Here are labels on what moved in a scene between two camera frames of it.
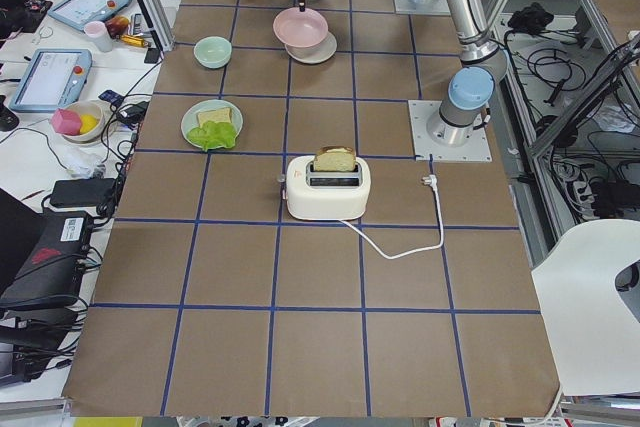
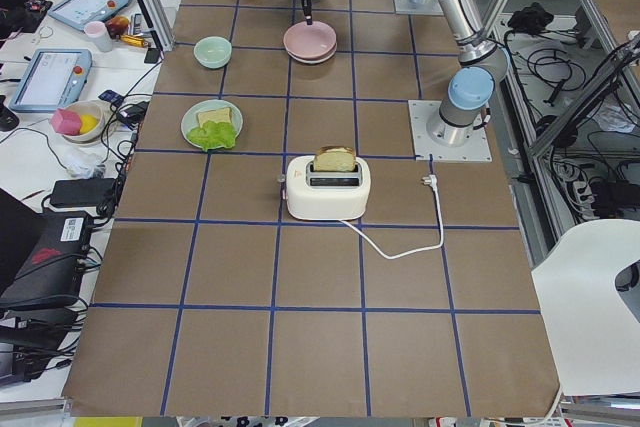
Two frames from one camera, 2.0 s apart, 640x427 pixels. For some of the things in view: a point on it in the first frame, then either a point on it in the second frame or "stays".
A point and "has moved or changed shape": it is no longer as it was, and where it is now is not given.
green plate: [190, 122] stays
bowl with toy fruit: [79, 120] stays
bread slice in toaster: [335, 158] stays
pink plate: [301, 29] has moved or changed shape
